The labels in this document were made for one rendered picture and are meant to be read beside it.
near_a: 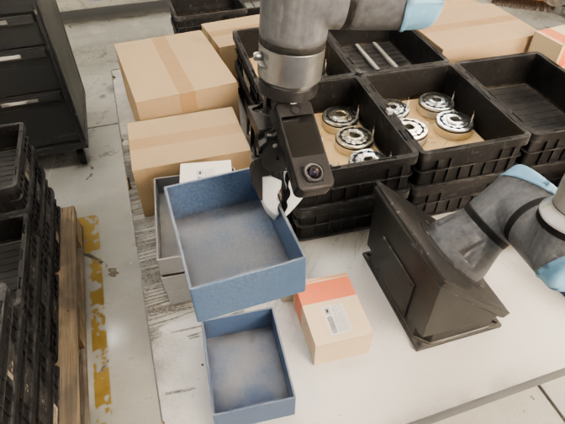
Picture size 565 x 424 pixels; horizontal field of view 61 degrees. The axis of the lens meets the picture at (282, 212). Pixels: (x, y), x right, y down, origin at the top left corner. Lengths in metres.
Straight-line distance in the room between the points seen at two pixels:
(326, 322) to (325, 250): 0.27
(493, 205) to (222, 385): 0.63
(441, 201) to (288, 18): 0.88
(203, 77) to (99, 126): 1.66
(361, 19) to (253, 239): 0.35
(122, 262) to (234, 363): 1.27
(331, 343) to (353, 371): 0.09
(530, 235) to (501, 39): 1.05
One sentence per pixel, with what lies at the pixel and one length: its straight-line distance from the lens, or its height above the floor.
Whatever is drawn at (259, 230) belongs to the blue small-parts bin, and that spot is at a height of 1.07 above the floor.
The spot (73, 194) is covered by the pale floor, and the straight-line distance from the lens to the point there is 2.62.
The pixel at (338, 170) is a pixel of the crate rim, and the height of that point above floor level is 0.93.
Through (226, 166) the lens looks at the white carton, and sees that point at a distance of 1.14.
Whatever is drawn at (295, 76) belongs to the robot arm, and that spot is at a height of 1.35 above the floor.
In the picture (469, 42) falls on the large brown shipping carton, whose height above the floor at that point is 0.90.
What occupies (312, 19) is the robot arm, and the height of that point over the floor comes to 1.41.
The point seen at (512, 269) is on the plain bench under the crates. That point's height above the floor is 0.70.
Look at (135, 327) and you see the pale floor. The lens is 1.98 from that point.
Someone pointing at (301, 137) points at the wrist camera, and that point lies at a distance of 0.56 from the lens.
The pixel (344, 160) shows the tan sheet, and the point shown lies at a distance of 1.27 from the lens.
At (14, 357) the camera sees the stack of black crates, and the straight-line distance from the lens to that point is 1.44.
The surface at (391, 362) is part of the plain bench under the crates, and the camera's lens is 1.05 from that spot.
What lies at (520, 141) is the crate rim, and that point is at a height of 0.92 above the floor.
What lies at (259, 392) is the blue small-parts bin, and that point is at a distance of 0.99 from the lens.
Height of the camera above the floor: 1.60
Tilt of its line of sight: 44 degrees down
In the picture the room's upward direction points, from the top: straight up
